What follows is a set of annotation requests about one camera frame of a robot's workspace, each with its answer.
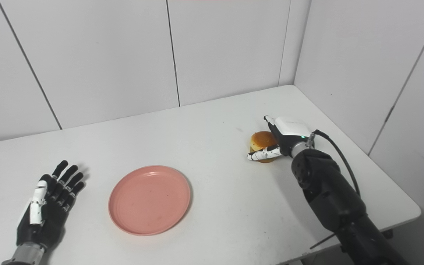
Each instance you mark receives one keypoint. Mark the pink plastic plate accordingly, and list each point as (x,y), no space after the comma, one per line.
(149,200)

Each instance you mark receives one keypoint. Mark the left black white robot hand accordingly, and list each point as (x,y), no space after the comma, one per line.
(46,208)

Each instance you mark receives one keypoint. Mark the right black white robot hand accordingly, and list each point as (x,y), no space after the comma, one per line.
(283,138)

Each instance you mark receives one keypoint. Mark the toy hamburger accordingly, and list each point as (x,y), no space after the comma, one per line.
(261,141)

